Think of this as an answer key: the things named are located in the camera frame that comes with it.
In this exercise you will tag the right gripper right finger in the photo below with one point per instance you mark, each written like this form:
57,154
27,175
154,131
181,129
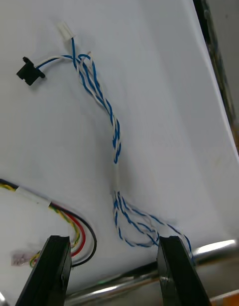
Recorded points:
176,273

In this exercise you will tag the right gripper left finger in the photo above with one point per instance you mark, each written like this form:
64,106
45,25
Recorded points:
49,273

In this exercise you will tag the yellow-orange plastic bin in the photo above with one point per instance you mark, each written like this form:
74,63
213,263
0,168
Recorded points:
231,301

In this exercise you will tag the white paper sheet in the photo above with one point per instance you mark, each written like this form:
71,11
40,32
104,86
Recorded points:
149,87

